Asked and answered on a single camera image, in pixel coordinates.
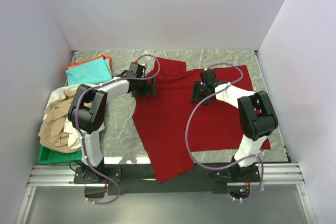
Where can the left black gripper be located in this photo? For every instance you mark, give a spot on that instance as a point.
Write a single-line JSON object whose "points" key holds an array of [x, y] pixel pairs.
{"points": [[151, 86]]}

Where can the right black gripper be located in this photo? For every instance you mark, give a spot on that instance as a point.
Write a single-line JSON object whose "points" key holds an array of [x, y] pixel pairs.
{"points": [[197, 93]]}

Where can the red t shirt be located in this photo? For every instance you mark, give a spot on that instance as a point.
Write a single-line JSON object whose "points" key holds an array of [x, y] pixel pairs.
{"points": [[201, 110]]}

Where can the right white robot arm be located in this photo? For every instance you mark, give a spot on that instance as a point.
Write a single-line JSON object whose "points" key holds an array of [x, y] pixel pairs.
{"points": [[256, 115]]}

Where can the folded teal t shirt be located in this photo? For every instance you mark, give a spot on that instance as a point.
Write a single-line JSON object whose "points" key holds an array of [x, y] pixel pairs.
{"points": [[89, 73]]}

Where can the folded orange t shirt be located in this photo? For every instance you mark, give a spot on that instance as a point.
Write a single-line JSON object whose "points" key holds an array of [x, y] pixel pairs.
{"points": [[78, 64]]}

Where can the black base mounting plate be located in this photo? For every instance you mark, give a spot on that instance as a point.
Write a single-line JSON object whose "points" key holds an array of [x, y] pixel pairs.
{"points": [[140, 178]]}

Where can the green plastic tray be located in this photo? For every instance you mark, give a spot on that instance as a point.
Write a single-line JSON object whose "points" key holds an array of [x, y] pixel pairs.
{"points": [[57, 157]]}

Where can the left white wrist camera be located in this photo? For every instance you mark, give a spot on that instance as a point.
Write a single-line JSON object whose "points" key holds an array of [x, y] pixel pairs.
{"points": [[143, 64]]}

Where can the aluminium rail frame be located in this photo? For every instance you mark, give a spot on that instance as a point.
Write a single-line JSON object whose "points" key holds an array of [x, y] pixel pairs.
{"points": [[63, 176]]}

